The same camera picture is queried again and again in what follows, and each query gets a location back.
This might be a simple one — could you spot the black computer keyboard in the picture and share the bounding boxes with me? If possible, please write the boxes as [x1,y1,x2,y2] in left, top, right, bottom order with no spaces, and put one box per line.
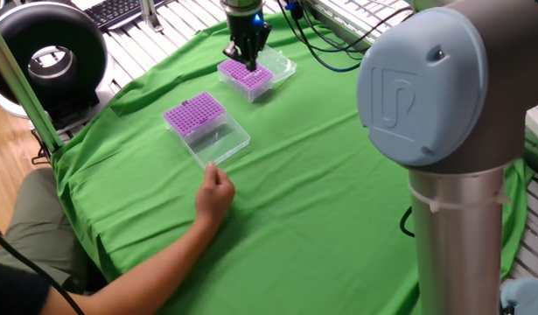
[82,0,164,30]

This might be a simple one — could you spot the olive trousers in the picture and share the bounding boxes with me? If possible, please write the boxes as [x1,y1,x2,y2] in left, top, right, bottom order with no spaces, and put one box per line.
[0,168,89,291]

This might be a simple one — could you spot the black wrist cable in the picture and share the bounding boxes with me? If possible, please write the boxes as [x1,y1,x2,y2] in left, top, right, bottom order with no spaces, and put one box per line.
[276,0,414,74]

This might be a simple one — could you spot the black ring-shaped device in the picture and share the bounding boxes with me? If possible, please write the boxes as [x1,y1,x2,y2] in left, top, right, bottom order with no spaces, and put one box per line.
[0,0,116,132]

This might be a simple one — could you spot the black shirt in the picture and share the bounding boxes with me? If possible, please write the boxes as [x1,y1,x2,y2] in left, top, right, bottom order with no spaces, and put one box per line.
[0,257,52,315]

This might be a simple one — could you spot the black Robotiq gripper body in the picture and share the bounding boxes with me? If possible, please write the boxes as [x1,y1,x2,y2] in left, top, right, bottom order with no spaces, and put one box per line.
[226,11,273,50]

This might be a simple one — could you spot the silver metal stand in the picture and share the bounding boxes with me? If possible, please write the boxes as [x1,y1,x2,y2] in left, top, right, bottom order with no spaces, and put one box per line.
[139,0,164,34]

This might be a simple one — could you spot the green table cloth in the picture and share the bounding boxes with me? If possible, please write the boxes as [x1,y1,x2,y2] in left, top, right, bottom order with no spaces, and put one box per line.
[51,10,536,315]

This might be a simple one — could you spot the thin black cable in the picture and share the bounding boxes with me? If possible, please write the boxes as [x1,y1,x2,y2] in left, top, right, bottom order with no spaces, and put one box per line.
[0,218,86,315]

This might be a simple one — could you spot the purple pipette tip box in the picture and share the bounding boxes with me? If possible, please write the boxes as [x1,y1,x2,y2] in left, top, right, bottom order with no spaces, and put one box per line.
[216,44,298,104]
[162,90,253,171]

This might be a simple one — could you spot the bare human forearm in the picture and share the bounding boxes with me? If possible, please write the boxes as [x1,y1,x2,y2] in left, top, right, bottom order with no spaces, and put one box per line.
[38,217,217,315]

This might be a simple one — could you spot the bare human hand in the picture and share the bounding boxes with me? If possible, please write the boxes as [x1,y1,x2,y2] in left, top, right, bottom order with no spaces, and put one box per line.
[194,160,237,229]

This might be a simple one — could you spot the green frame post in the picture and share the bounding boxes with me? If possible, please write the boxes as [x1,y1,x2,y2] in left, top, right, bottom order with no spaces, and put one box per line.
[0,15,64,154]

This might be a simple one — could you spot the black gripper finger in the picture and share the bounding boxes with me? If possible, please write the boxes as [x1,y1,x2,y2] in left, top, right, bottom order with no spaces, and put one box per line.
[222,39,246,63]
[241,43,264,74]

